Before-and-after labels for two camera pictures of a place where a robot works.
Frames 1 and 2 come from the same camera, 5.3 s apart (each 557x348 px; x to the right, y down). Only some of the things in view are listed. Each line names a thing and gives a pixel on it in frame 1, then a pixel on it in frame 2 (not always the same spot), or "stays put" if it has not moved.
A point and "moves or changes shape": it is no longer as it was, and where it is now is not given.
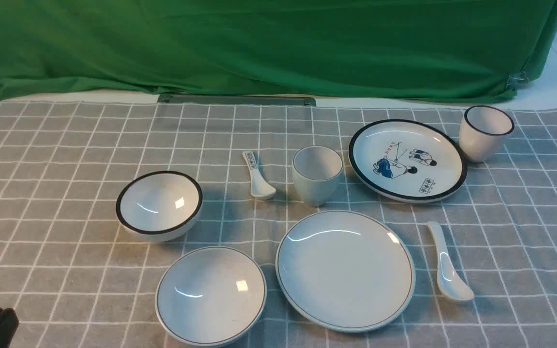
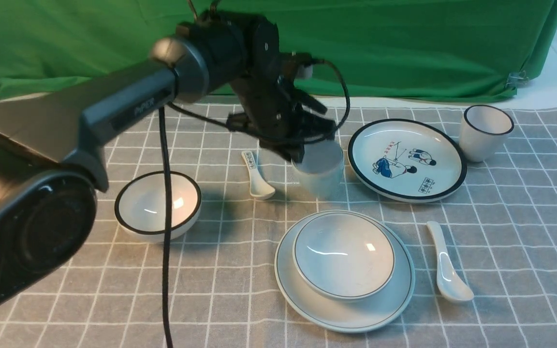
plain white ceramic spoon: (452, 281) stays put
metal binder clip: (515, 80) stays put
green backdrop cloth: (497, 50) stays put
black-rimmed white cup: (482, 131) stays put
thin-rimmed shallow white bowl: (211, 297) -> (344, 255)
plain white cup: (317, 170) moves or changes shape
